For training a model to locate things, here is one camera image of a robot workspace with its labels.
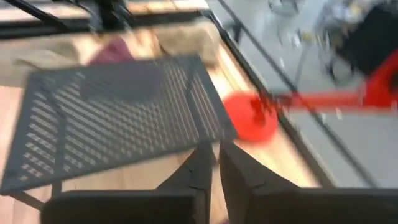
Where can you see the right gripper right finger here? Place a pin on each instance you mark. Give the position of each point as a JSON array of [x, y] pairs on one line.
[[258, 202]]

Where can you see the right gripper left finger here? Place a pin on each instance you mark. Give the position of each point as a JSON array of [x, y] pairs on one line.
[[186, 199]]

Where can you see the pink towel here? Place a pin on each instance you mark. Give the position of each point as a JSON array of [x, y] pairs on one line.
[[112, 53]]

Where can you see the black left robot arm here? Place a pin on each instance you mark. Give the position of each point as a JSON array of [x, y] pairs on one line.
[[109, 12]]

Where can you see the red desk lamp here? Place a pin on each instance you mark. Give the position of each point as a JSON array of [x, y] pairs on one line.
[[248, 118]]

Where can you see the black perforated metal rack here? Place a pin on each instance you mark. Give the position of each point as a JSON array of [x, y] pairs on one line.
[[109, 124]]

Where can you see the black office chair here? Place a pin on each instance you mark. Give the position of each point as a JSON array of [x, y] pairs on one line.
[[370, 37]]

